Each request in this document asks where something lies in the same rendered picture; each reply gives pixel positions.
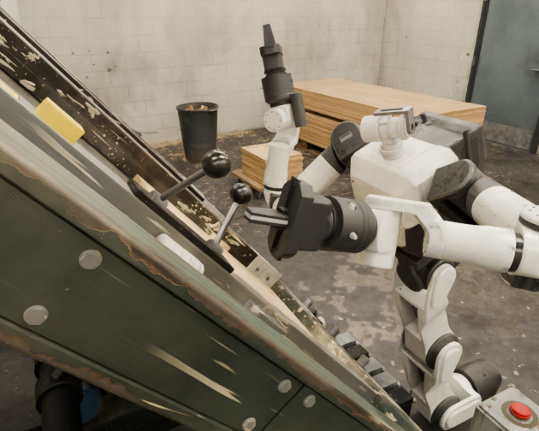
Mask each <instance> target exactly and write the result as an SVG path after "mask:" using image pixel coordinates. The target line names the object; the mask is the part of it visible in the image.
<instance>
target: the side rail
mask: <svg viewBox="0 0 539 431"><path fill-rule="evenodd" d="M0 344H2V345H6V346H7V347H9V348H11V349H14V350H16V351H18V352H21V353H23V354H25V355H27V356H29V357H32V358H34V359H37V360H39V361H40V362H42V363H46V364H48V365H50V366H52V367H54V368H56V369H60V370H61V371H63V372H65V373H68V374H70V375H72V376H75V377H77V378H79V379H81V380H83V381H86V382H88V383H91V384H93V385H94V386H96V387H100V388H102V389H103V390H106V391H108V392H110V393H113V394H115V395H117V396H119V397H122V398H124V399H126V400H129V401H131V402H133V403H135V404H138V405H140V406H142V407H145V408H146V409H148V410H152V411H154V412H156V413H157V414H160V415H162V416H165V417H167V418H169V419H171V420H173V421H176V422H178V423H180V424H183V425H185V426H187V427H189V428H192V429H194V430H196V431H405V430H404V429H403V428H402V427H401V426H400V425H398V424H397V423H396V422H394V421H393V420H392V419H390V418H389V417H388V416H386V415H385V414H383V413H382V412H381V411H380V410H378V409H377V408H376V407H375V406H374V405H372V404H371V403H370V402H368V401H367V400H366V399H364V398H363V397H361V396H360V395H359V394H358V393H356V392H355V391H353V390H352V389H351V388H350V387H349V386H348V385H346V384H345V383H344V382H342V381H341V380H339V379H338V378H337V377H336V376H334V375H333V374H331V373H330V372H329V371H328V370H326V369H325V368H324V367H323V366H322V365H320V364H319V363H318V362H316V361H315V360H314V359H312V358H311V357H309V356H308V355H307V354H306V353H304V352H303V351H301V350H300V349H299V348H298V347H297V346H296V345H294V344H293V343H292V342H290V341H289V340H288V339H286V338H285V337H284V336H282V335H281V334H279V333H278V332H277V331H275V330H274V329H273V328H272V327H271V326H270V325H268V324H267V323H266V322H264V321H263V320H262V319H260V318H259V317H258V316H256V315H255V314H253V313H252V312H251V311H250V310H248V309H247V308H246V307H245V306H244V305H242V304H241V303H240V302H238V301H237V300H236V299H234V298H233V297H231V296H230V295H229V294H228V293H226V292H225V291H223V290H222V289H221V288H220V287H219V286H218V285H216V284H215V283H214V282H212V281H211V280H210V279H208V278H207V277H206V276H204V275H203V274H201V273H200V272H199V271H198V270H196V269H195V268H194V267H193V266H192V265H190V264H189V263H188V262H186V261H185V260H184V259H182V258H181V257H179V256H178V255H177V254H176V253H174V252H173V251H172V250H170V249H169V248H168V247H167V246H166V245H164V244H163V243H162V242H160V241H159V240H158V239H156V238H155V237H154V236H152V235H151V234H150V233H148V232H147V231H145V230H144V229H143V228H142V227H141V226H140V225H138V224H137V223H136V222H134V221H133V220H132V219H130V218H129V217H128V216H126V215H125V214H124V213H122V212H121V211H120V210H118V209H117V208H116V207H115V206H114V205H113V204H111V203H110V202H108V201H107V200H106V199H104V198H103V197H102V196H100V195H99V194H98V193H96V192H95V191H93V190H92V189H91V188H90V187H89V186H88V185H86V184H85V183H84V182H82V181H81V180H80V179H78V178H77V177H76V176H74V175H73V174H71V173H70V172H69V171H68V170H66V169H65V168H64V167H63V166H62V165H60V164H59V163H58V162H56V161H55V160H54V159H52V158H51V157H50V156H48V155H47V154H46V153H44V152H43V151H42V150H40V149H39V148H38V147H37V146H36V145H34V144H33V143H32V142H30V141H29V140H28V139H26V138H25V137H24V136H22V135H21V134H20V133H18V132H17V131H16V130H14V128H12V127H11V126H10V125H8V124H7V123H6V122H5V121H3V120H2V119H0Z"/></svg>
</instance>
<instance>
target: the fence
mask: <svg viewBox="0 0 539 431"><path fill-rule="evenodd" d="M0 81H1V82H3V81H2V80H1V79H0ZM3 83H4V82H3ZM4 84H5V85H6V86H7V87H8V88H9V89H10V90H12V91H13V92H14V93H15V94H17V95H18V99H17V98H16V97H14V96H13V95H12V94H11V93H9V92H8V91H7V90H6V89H4V88H3V87H2V86H0V119H2V120H3V121H5V122H6V123H7V124H8V125H10V126H11V127H12V128H14V130H16V131H17V132H18V133H20V134H21V135H22V136H24V137H25V138H26V139H28V140H29V141H30V142H32V143H33V144H34V145H36V146H37V147H38V148H39V149H40V150H42V151H43V152H44V153H46V154H47V155H48V156H50V157H51V158H52V159H54V160H55V161H56V162H58V163H59V164H60V165H62V166H63V167H64V168H65V169H66V170H68V171H69V172H70V173H71V174H73V175H74V176H76V177H77V178H78V179H80V180H81V181H82V182H84V183H85V184H86V185H88V186H89V187H90V188H91V189H92V190H93V191H95V192H96V193H98V194H99V195H100V196H102V197H103V198H104V199H106V200H107V201H108V202H110V203H111V204H113V205H114V206H115V207H116V208H117V209H118V210H120V211H121V212H122V213H124V214H125V215H126V216H128V217H129V218H130V219H132V220H133V221H134V222H136V223H137V224H138V225H140V226H141V227H142V228H143V229H144V230H145V231H147V232H148V233H150V234H151V235H152V236H154V237H155V238H156V237H157V236H158V235H160V234H167V235H168V236H169V237H170V238H171V239H172V240H173V241H175V242H176V243H177V244H178V245H180V246H181V247H182V248H184V249H185V250H186V251H188V252H189V253H190V254H192V255H193V256H194V257H196V258H197V259H198V260H199V261H200V262H201V263H202V264H203V265H204V272H203V275H204V276H206V277H207V278H208V279H210V280H211V281H212V282H214V283H215V284H216V285H218V286H219V287H220V288H221V289H222V290H223V291H225V292H226V293H228V294H229V295H230V296H231V297H233V298H234V299H236V300H237V301H238V302H240V303H241V304H242V305H244V304H245V303H246V302H247V301H248V300H249V299H251V300H252V301H253V302H255V303H256V304H257V305H259V306H260V307H261V308H262V309H264V310H265V311H266V312H268V313H269V314H270V315H271V316H273V317H274V318H275V320H276V321H277V322H278V323H279V325H280V326H281V327H282V329H283V330H285V332H284V333H283V335H282V336H284V337H285V338H286V339H288V340H289V341H290V342H292V343H293V344H294V345H296V346H297V347H298V348H299V349H300V350H301V351H303V352H304V353H306V354H307V355H308V356H309V357H311V358H312V359H314V360H315V361H316V362H318V363H319V364H320V365H322V366H323V367H324V368H325V369H326V370H328V371H329V372H330V373H331V374H333V375H334V376H336V377H337V378H338V379H339V380H341V381H342V382H344V383H345V384H346V385H348V386H349V387H350V388H351V389H352V390H353V391H355V392H356V393H358V394H359V395H360V396H361V397H363V398H364V399H366V400H367V401H368V402H370V401H371V400H372V399H373V398H374V397H375V396H376V392H375V391H374V390H373V389H372V388H371V387H370V386H369V384H368V383H367V382H366V381H365V380H364V379H363V378H362V377H360V376H359V375H358V374H357V373H355V372H354V371H353V370H352V369H350V368H349V367H348V366H347V365H345V364H344V363H343V362H342V361H341V360H340V359H339V358H338V357H336V356H335V355H334V354H333V353H332V352H330V351H329V350H328V349H326V348H325V347H324V346H323V345H321V344H320V343H319V342H318V341H317V340H315V339H314V338H313V337H312V336H310V335H309V334H308V333H307V332H306V331H305V330H304V329H303V328H301V327H300V326H299V325H298V324H296V323H295V322H294V321H293V320H291V319H290V318H289V317H288V316H286V315H285V314H284V313H283V312H281V311H280V310H279V309H278V308H276V307H275V306H274V305H273V304H272V303H271V302H270V301H269V300H268V299H266V298H265V297H264V296H262V295H261V294H260V293H259V292H257V291H256V290H255V289H254V288H253V287H251V286H250V285H249V284H248V283H246V282H245V281H244V280H243V279H241V278H240V277H239V276H238V275H237V274H236V273H235V272H234V271H233V272H232V273H231V274H230V273H229V272H228V271H227V270H225V269H224V268H223V267H221V266H220V265H219V264H218V263H216V262H215V261H214V260H213V259H211V258H210V257H209V256H208V255H206V254H205V253H204V252H203V251H201V250H200V249H199V248H198V247H197V246H196V245H195V244H193V243H192V242H191V241H190V240H189V239H187V238H186V237H185V236H183V235H182V234H181V233H179V232H178V231H177V230H176V229H175V228H173V227H172V226H171V225H169V224H168V223H167V222H166V221H165V220H164V219H163V218H162V217H160V216H159V215H158V214H157V213H155V212H154V211H153V210H151V209H150V208H149V207H148V206H147V205H145V204H144V203H143V202H141V201H140V200H139V199H138V198H136V197H135V196H134V195H133V193H132V191H131V190H130V188H129V186H128V185H127V183H126V182H125V181H123V180H122V179H121V178H120V177H118V176H117V175H116V174H115V173H113V172H112V171H111V170H110V169H109V168H107V167H106V166H105V165H103V164H102V163H101V162H100V161H99V160H98V159H97V158H96V157H94V156H93V155H92V154H91V153H90V152H88V151H87V150H86V149H84V148H83V147H82V146H81V145H79V144H78V143H77V142H75V143H74V144H72V143H70V142H69V141H68V140H67V139H65V138H64V137H63V136H62V135H61V134H60V133H59V132H57V131H56V130H55V129H54V128H53V127H51V126H50V125H49V124H47V123H46V122H45V121H44V120H42V119H41V118H40V117H39V116H37V115H36V114H35V111H34V110H35V109H36V108H34V107H33V106H32V105H31V104H30V103H29V102H28V101H27V100H26V99H24V98H23V97H22V96H21V95H19V94H18V93H17V92H15V91H14V90H13V89H12V88H11V87H9V86H8V85H7V84H6V83H4Z"/></svg>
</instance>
